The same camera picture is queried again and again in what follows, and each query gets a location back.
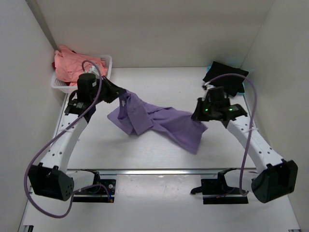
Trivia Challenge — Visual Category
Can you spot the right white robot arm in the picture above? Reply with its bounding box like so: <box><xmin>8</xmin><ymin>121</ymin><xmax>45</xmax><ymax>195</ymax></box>
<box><xmin>191</xmin><ymin>87</ymin><xmax>298</xmax><ymax>203</ymax></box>

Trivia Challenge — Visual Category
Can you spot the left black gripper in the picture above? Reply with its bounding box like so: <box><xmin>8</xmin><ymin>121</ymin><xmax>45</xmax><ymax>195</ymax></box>
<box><xmin>94</xmin><ymin>73</ymin><xmax>127</xmax><ymax>101</ymax></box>

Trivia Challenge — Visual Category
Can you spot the aluminium rail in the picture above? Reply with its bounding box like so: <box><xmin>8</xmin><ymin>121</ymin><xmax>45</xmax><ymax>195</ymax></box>
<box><xmin>67</xmin><ymin>168</ymin><xmax>256</xmax><ymax>176</ymax></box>

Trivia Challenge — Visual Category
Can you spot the white plastic basket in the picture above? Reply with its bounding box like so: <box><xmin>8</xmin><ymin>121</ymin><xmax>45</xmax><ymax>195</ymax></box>
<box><xmin>51</xmin><ymin>55</ymin><xmax>112</xmax><ymax>94</ymax></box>

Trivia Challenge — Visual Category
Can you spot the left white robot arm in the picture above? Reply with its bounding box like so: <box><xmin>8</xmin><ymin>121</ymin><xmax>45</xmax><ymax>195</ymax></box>
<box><xmin>28</xmin><ymin>73</ymin><xmax>126</xmax><ymax>201</ymax></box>

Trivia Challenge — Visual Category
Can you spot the salmon pink t shirt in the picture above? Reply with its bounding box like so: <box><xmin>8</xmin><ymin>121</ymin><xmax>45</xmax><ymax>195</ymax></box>
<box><xmin>54</xmin><ymin>45</ymin><xmax>107</xmax><ymax>86</ymax></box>

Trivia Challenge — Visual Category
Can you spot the purple t shirt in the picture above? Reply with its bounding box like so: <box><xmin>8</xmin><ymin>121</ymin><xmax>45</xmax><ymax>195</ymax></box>
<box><xmin>107</xmin><ymin>91</ymin><xmax>207</xmax><ymax>154</ymax></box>

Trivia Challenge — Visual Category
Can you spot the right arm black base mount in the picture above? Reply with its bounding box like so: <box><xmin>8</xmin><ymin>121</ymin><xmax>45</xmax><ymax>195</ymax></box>
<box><xmin>190</xmin><ymin>168</ymin><xmax>249</xmax><ymax>205</ymax></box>

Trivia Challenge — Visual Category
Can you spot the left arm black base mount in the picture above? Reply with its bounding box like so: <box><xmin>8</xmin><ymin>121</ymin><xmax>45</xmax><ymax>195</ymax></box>
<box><xmin>68</xmin><ymin>169</ymin><xmax>116</xmax><ymax>203</ymax></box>

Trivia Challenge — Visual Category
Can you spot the folded black t shirt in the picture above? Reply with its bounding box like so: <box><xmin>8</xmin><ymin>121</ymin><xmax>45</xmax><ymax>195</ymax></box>
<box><xmin>203</xmin><ymin>61</ymin><xmax>249</xmax><ymax>97</ymax></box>

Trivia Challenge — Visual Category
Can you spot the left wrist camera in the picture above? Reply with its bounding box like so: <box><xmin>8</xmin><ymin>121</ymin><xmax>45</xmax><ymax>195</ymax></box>
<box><xmin>87</xmin><ymin>66</ymin><xmax>99</xmax><ymax>76</ymax></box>

